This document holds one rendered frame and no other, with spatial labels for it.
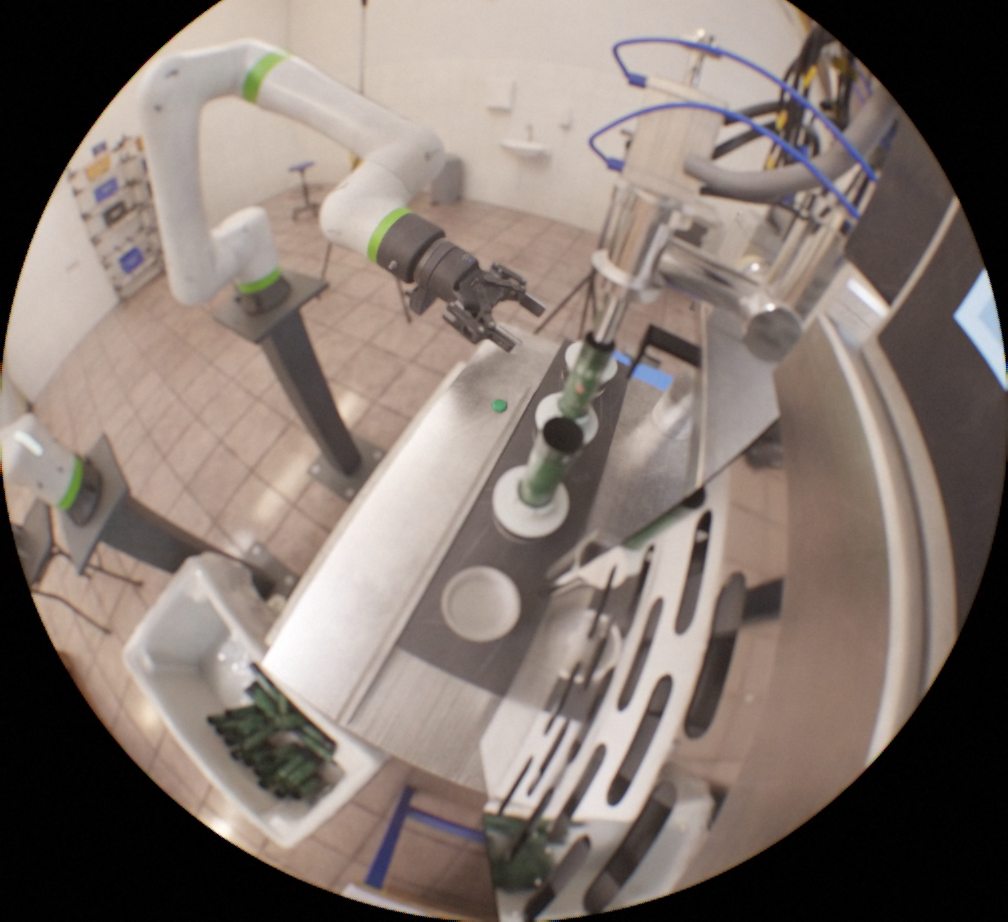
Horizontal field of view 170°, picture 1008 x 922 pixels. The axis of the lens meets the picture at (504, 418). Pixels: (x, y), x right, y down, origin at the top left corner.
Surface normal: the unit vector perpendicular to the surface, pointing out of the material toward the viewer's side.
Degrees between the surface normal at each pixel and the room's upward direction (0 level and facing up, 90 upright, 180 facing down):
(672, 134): 90
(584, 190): 90
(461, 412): 0
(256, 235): 88
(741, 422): 0
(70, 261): 90
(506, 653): 0
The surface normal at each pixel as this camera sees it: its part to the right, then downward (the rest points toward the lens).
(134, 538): 0.90, 0.41
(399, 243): -0.12, 0.37
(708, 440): 0.11, -0.58
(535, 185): -0.42, 0.71
